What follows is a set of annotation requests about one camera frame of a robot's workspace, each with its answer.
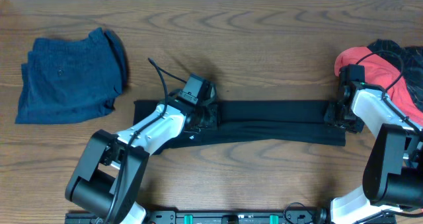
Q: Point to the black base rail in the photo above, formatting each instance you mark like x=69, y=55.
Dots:
x=292, y=215

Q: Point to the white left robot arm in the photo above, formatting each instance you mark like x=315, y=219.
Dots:
x=110, y=170

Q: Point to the black patterned garment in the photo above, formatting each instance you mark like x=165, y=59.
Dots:
x=412, y=70

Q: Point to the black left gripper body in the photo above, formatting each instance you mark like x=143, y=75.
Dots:
x=208, y=118

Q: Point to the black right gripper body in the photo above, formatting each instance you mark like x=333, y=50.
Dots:
x=340, y=117

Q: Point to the folded navy blue garment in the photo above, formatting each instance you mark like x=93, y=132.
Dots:
x=67, y=82

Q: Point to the black polo shirt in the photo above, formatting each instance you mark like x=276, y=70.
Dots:
x=243, y=121

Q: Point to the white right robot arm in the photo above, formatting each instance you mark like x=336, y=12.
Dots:
x=392, y=179

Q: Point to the red garment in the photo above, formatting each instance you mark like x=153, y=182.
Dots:
x=385, y=69

